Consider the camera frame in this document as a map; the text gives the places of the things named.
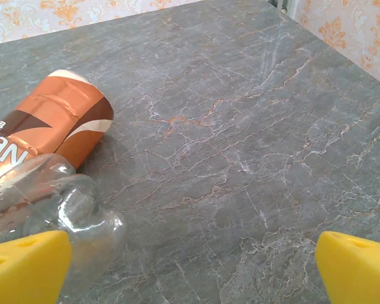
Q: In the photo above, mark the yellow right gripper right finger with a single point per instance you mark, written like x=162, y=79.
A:
x=358, y=272

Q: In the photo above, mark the clear red-capped cola bottle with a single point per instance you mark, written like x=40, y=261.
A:
x=82, y=196

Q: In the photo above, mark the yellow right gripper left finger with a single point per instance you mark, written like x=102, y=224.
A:
x=25, y=269

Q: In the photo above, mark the aluminium frame post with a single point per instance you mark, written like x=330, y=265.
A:
x=283, y=5

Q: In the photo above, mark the orange brown coffee bottle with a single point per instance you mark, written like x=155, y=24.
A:
x=57, y=107

